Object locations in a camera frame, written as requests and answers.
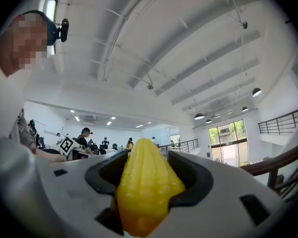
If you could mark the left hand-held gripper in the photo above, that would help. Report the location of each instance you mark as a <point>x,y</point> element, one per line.
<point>66,145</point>

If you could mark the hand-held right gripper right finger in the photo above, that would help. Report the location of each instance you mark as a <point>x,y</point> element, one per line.
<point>226,202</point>

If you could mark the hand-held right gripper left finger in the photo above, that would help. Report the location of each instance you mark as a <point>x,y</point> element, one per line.
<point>74,202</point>

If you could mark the yellow corn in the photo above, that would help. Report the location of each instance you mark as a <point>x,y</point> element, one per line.
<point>146,187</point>

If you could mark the person's left forearm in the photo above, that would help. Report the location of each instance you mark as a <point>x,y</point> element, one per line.
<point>52,156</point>

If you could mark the group of small ceiling lights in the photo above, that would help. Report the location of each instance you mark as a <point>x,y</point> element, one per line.
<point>109,121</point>

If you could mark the large glass window door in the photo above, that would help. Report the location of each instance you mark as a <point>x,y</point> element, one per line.
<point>228,142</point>

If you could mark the black metal railing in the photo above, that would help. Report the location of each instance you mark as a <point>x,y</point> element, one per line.
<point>183,146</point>
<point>280,123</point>
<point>275,162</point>

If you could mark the person's grey t-shirt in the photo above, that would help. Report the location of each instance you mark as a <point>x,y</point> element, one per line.
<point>5,103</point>

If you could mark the black pendant lamp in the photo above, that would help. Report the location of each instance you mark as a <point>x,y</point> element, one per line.
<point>257,92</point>
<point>245,109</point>
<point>199,116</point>
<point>208,121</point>

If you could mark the small round ceiling fixture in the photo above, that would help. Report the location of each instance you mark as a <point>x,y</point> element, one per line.
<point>244,25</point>
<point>150,86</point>

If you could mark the person's head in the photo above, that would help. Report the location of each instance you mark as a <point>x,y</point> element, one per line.
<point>20,43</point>

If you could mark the white tube ceiling light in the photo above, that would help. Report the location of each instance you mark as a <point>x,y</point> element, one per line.
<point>51,11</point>

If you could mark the black head-worn camera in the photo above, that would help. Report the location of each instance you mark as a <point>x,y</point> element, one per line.
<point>62,30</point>

